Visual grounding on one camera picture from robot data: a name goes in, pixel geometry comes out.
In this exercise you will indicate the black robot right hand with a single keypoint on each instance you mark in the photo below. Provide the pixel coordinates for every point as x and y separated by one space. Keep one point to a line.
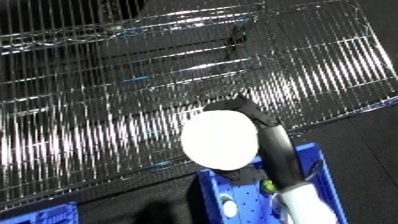
284 156

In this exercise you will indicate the pale robot right arm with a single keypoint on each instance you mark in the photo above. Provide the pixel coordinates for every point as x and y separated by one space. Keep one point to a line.
308 206

